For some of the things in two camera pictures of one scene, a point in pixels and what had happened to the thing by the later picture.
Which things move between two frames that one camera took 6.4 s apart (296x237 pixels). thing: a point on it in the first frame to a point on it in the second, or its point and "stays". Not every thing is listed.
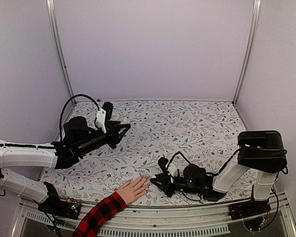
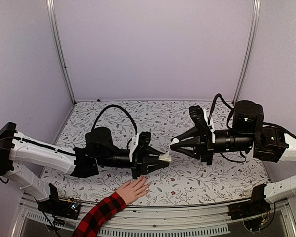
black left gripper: [112, 130] to [147, 160]
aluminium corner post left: [51, 8] stays
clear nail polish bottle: [125, 120] to [165, 156]
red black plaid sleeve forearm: [98, 214] stays
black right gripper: [165, 182] to [203, 149]
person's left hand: [129, 191] stays
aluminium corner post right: [256, 12] stays
